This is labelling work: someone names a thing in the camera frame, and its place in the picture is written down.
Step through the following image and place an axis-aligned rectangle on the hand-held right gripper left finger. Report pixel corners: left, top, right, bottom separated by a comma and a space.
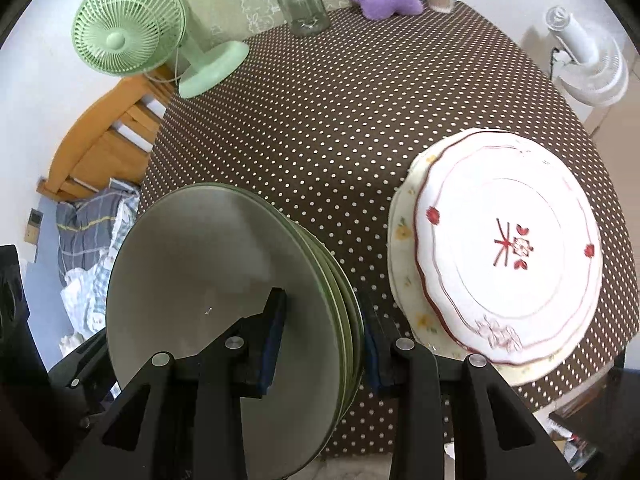
60, 287, 287, 480

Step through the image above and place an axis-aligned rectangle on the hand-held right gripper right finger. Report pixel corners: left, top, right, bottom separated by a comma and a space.
362, 292, 576, 480

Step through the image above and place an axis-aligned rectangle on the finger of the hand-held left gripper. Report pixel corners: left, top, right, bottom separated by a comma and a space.
47, 332, 122, 429

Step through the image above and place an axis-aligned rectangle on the large yellow floral plate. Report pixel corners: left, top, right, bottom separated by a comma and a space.
387, 130, 618, 387

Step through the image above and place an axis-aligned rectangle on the white plate red pattern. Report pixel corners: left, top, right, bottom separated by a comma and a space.
414, 132, 603, 366

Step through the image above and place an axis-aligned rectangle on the plaid cloth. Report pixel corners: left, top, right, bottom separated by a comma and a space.
54, 180, 141, 286

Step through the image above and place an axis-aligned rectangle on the wooden chair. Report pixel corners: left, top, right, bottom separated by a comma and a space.
36, 77, 180, 203

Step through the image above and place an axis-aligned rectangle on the brown polka dot tablecloth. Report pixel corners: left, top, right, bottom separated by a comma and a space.
137, 0, 640, 458

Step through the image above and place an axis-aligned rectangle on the clear plastic packaging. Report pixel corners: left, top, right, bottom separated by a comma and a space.
547, 407, 601, 473

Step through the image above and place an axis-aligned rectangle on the green desk fan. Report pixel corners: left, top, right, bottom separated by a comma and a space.
71, 0, 250, 99

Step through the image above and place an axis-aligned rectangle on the glass jar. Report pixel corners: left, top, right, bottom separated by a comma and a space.
267, 0, 329, 37

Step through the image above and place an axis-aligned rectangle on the white floor fan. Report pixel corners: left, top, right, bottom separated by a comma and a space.
544, 5, 630, 107

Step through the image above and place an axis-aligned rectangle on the wall switch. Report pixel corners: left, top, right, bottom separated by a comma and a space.
25, 207, 45, 246

